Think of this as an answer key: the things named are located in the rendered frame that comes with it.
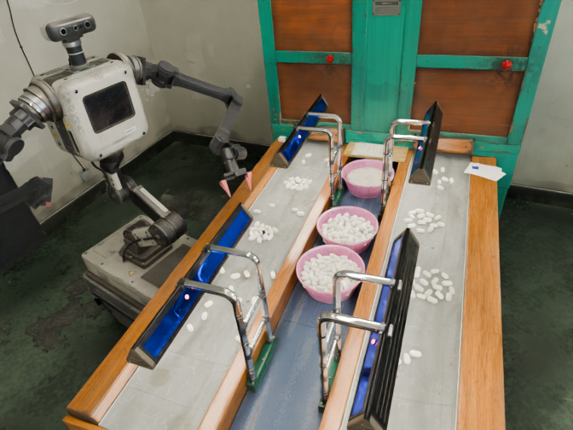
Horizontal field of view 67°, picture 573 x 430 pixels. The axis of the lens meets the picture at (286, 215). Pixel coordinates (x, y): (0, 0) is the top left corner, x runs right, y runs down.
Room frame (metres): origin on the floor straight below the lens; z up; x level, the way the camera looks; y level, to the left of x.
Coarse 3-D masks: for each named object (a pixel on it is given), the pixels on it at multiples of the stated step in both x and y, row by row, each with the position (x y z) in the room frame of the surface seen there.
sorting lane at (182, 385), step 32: (320, 160) 2.08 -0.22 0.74; (288, 192) 1.80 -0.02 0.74; (288, 224) 1.54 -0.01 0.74; (256, 288) 1.16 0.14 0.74; (192, 320) 1.04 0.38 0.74; (224, 320) 1.02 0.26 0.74; (192, 352) 0.90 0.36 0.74; (224, 352) 0.88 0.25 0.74; (128, 384) 0.80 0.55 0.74; (160, 384) 0.79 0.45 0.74; (192, 384) 0.78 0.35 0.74; (128, 416) 0.69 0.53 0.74; (160, 416) 0.68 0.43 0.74; (192, 416) 0.67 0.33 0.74
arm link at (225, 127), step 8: (240, 96) 2.12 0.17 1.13; (232, 104) 2.06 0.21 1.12; (240, 104) 2.07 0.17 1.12; (232, 112) 2.00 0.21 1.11; (224, 120) 1.89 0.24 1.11; (232, 120) 1.93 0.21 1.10; (224, 128) 1.83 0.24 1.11; (216, 136) 1.73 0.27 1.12; (216, 144) 1.72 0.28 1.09; (216, 152) 1.72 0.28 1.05
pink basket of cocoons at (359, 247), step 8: (336, 208) 1.59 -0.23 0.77; (344, 208) 1.59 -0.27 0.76; (352, 208) 1.58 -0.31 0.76; (360, 208) 1.57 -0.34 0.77; (328, 216) 1.56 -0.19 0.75; (360, 216) 1.55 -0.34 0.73; (368, 216) 1.52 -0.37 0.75; (320, 224) 1.50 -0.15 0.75; (376, 224) 1.45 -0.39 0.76; (320, 232) 1.42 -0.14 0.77; (376, 232) 1.39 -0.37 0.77; (328, 240) 1.37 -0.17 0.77; (368, 240) 1.35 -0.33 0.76; (352, 248) 1.35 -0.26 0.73; (360, 248) 1.36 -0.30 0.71
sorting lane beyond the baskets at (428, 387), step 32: (448, 160) 1.95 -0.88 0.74; (416, 192) 1.69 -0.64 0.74; (448, 192) 1.66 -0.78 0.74; (416, 224) 1.45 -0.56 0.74; (448, 224) 1.43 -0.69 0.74; (448, 256) 1.23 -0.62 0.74; (448, 288) 1.07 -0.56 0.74; (416, 320) 0.94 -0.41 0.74; (448, 320) 0.93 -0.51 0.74; (448, 352) 0.80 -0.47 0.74; (352, 384) 0.72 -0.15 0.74; (416, 384) 0.71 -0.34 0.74; (448, 384) 0.70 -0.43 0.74; (416, 416) 0.61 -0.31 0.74; (448, 416) 0.60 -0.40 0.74
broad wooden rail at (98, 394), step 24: (264, 168) 2.01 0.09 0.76; (240, 192) 1.80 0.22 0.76; (216, 216) 1.63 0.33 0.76; (192, 264) 1.30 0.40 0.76; (168, 288) 1.18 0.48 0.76; (144, 312) 1.07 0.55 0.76; (120, 360) 0.88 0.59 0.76; (96, 384) 0.80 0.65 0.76; (120, 384) 0.80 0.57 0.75; (72, 408) 0.72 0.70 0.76; (96, 408) 0.72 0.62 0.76
